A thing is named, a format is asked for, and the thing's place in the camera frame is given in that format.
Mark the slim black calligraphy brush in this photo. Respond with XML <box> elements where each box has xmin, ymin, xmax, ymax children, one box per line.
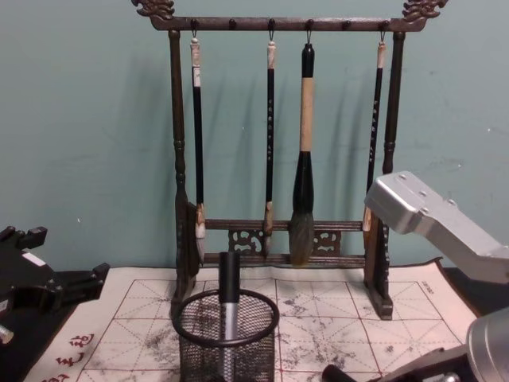
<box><xmin>262</xmin><ymin>39</ymin><xmax>277</xmax><ymax>260</ymax></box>
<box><xmin>361</xmin><ymin>41</ymin><xmax>388</xmax><ymax>242</ymax></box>

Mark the white felt mat red grid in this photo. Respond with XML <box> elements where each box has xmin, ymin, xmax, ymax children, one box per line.
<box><xmin>23</xmin><ymin>256</ymin><xmax>479</xmax><ymax>382</ymax></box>

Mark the black and silver marker pen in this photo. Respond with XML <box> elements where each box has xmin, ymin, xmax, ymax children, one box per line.
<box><xmin>219</xmin><ymin>251</ymin><xmax>241</xmax><ymax>361</ymax></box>

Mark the dark wooden brush rack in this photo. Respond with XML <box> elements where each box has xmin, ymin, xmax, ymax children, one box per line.
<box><xmin>133</xmin><ymin>0</ymin><xmax>442</xmax><ymax>322</ymax></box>

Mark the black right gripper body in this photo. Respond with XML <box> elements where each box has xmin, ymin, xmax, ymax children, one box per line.
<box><xmin>391</xmin><ymin>345</ymin><xmax>471</xmax><ymax>382</ymax></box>

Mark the large black and tan brush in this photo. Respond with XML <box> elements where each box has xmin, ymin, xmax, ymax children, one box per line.
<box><xmin>288</xmin><ymin>41</ymin><xmax>316</xmax><ymax>267</ymax></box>

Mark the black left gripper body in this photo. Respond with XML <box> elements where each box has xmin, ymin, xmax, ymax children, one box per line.
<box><xmin>0</xmin><ymin>243</ymin><xmax>55</xmax><ymax>320</ymax></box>

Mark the black brush with white label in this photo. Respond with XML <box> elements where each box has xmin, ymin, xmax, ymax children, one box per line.
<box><xmin>188</xmin><ymin>37</ymin><xmax>208</xmax><ymax>267</ymax></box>

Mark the black mesh pen holder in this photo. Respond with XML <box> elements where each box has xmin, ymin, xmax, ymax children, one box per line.
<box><xmin>171</xmin><ymin>289</ymin><xmax>282</xmax><ymax>382</ymax></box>

